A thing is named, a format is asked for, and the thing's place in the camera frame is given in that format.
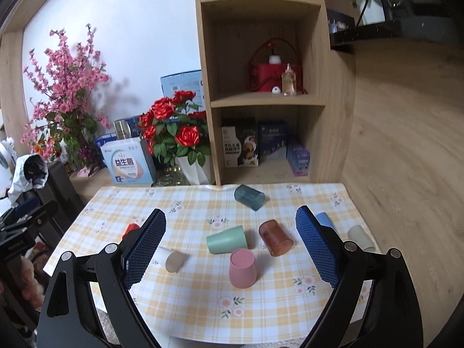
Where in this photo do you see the red rose bouquet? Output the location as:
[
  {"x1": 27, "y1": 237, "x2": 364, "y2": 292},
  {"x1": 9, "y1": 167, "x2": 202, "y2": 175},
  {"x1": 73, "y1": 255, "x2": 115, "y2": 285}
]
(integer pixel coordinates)
[{"x1": 137, "y1": 90, "x2": 211, "y2": 167}]

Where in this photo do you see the white and black printed box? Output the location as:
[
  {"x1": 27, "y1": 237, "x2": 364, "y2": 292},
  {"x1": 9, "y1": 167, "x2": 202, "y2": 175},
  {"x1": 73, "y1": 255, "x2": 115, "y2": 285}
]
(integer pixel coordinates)
[{"x1": 221, "y1": 117, "x2": 260, "y2": 168}]

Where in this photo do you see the grey-beige plastic cup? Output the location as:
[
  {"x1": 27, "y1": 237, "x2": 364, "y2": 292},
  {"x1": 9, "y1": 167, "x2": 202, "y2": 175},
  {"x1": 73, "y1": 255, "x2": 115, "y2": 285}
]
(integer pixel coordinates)
[{"x1": 347, "y1": 225, "x2": 376, "y2": 251}]

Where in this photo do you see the yellow checkered floral tablecloth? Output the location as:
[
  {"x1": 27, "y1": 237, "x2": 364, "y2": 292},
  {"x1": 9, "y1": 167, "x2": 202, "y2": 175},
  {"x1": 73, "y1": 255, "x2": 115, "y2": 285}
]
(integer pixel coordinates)
[{"x1": 43, "y1": 183, "x2": 382, "y2": 343}]

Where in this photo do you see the pink blossom bouquet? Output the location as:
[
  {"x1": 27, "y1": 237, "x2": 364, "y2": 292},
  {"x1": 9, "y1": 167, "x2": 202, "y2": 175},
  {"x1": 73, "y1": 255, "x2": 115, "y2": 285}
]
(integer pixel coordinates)
[{"x1": 20, "y1": 23, "x2": 111, "y2": 167}]

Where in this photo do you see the small white fan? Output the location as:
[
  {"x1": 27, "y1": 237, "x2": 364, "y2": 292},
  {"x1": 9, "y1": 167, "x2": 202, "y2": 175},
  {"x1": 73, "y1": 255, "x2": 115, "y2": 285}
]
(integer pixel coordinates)
[{"x1": 0, "y1": 136, "x2": 18, "y2": 169}]

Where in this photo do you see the clear perfume bottle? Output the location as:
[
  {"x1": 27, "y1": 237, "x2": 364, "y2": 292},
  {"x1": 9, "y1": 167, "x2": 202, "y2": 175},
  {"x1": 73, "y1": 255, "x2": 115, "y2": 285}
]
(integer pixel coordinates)
[{"x1": 281, "y1": 63, "x2": 297, "y2": 97}]

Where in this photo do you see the blue plastic cup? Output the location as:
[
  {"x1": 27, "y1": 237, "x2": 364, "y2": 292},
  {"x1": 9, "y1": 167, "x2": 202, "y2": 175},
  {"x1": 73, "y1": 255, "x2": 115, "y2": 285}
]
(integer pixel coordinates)
[{"x1": 315, "y1": 212, "x2": 338, "y2": 233}]

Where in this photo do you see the pink plastic cup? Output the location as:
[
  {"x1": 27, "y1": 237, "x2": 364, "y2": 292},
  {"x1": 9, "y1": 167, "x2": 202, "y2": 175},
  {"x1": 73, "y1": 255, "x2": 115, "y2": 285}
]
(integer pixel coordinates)
[{"x1": 229, "y1": 248, "x2": 258, "y2": 289}]

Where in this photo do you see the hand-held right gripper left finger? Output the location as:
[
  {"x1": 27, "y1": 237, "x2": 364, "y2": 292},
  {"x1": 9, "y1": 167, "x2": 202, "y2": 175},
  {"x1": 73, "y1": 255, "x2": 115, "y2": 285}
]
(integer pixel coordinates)
[{"x1": 36, "y1": 208, "x2": 167, "y2": 348}]

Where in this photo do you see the white and black cloth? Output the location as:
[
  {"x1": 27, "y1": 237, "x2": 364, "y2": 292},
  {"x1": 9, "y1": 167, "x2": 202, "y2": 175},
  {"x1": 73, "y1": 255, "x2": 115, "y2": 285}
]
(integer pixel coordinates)
[{"x1": 7, "y1": 154, "x2": 49, "y2": 205}]

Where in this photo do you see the white plastic cup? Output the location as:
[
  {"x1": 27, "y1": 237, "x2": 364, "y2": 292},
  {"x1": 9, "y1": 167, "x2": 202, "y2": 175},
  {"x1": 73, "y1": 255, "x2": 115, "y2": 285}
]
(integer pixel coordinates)
[{"x1": 154, "y1": 246, "x2": 186, "y2": 273}]

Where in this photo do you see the white and blue carton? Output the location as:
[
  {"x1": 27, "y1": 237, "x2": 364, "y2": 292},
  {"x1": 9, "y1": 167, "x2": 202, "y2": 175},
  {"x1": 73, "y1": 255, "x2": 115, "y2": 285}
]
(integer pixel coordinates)
[{"x1": 101, "y1": 137, "x2": 157, "y2": 185}]

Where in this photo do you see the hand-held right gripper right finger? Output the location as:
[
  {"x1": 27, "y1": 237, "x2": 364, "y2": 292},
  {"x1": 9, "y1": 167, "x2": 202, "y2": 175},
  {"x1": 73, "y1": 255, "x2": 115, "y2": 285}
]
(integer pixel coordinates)
[{"x1": 295, "y1": 205, "x2": 425, "y2": 348}]

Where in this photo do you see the red plastic cup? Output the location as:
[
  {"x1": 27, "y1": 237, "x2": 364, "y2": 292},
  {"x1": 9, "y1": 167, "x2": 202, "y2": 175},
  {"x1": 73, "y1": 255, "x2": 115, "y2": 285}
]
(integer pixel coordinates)
[{"x1": 121, "y1": 223, "x2": 141, "y2": 242}]

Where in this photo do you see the wooden shelf unit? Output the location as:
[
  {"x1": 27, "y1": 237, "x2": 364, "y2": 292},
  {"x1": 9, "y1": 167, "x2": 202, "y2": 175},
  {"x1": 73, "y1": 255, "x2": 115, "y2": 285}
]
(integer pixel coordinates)
[{"x1": 193, "y1": 0, "x2": 358, "y2": 186}]

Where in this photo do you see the red basket with bottles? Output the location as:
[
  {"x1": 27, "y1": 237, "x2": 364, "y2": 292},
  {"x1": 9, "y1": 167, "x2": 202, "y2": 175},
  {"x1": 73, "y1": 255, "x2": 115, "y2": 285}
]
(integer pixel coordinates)
[{"x1": 248, "y1": 38, "x2": 307, "y2": 93}]

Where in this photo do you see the light blue large box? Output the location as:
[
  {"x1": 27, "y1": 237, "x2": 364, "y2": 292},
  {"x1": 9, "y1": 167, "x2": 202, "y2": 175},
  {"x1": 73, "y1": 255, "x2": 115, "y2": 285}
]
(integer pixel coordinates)
[{"x1": 160, "y1": 70, "x2": 205, "y2": 111}]

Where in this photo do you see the blue cardboard box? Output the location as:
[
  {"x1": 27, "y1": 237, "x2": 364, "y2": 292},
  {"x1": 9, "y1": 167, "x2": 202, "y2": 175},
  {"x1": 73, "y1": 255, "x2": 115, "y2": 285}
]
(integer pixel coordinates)
[{"x1": 94, "y1": 132, "x2": 118, "y2": 153}]

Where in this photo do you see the dark blue printed box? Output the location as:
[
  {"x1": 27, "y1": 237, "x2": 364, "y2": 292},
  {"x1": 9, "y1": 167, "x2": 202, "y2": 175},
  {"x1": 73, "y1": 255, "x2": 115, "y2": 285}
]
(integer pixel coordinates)
[{"x1": 257, "y1": 120, "x2": 291, "y2": 162}]

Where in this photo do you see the purple small box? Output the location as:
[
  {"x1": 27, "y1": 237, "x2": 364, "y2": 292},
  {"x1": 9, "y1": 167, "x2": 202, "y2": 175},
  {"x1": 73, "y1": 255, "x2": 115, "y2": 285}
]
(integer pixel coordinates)
[{"x1": 286, "y1": 138, "x2": 311, "y2": 177}]

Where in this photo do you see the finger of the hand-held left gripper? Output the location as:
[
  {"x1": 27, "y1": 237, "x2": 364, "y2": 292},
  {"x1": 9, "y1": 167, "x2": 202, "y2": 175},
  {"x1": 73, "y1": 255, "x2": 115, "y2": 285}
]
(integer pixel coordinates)
[
  {"x1": 0, "y1": 196, "x2": 40, "y2": 222},
  {"x1": 0, "y1": 200, "x2": 59, "y2": 237}
]

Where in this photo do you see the dark teal transparent cup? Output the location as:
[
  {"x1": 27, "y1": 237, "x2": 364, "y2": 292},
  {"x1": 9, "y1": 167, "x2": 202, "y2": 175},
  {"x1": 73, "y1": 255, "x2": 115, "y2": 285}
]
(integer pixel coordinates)
[{"x1": 234, "y1": 184, "x2": 266, "y2": 211}]

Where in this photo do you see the white square vase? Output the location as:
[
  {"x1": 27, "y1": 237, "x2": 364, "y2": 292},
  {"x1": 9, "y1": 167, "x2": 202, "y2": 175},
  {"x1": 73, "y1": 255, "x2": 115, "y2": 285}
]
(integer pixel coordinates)
[{"x1": 356, "y1": 0, "x2": 385, "y2": 26}]

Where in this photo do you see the black chair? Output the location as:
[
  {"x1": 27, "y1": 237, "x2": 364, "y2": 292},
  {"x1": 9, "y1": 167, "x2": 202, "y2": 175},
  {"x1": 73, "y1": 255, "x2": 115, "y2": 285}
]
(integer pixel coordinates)
[{"x1": 34, "y1": 159, "x2": 86, "y2": 251}]

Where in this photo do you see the white faceted vase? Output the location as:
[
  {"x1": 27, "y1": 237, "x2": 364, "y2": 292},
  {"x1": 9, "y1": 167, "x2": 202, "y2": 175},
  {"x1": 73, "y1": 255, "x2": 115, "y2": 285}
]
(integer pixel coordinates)
[{"x1": 175, "y1": 154, "x2": 211, "y2": 185}]

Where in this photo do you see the person's left hand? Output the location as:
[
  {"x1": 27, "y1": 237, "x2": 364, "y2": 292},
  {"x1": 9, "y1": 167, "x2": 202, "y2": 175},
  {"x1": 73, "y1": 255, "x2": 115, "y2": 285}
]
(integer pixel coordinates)
[{"x1": 17, "y1": 255, "x2": 45, "y2": 309}]

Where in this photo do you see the green plastic cup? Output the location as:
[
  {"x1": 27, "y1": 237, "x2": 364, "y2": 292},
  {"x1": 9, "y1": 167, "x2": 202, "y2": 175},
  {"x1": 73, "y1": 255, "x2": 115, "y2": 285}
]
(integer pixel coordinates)
[{"x1": 206, "y1": 225, "x2": 249, "y2": 255}]

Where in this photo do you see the brown transparent cup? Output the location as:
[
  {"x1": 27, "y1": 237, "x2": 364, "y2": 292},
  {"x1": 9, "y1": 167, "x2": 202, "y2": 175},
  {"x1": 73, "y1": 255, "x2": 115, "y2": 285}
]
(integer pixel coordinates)
[{"x1": 258, "y1": 219, "x2": 294, "y2": 258}]

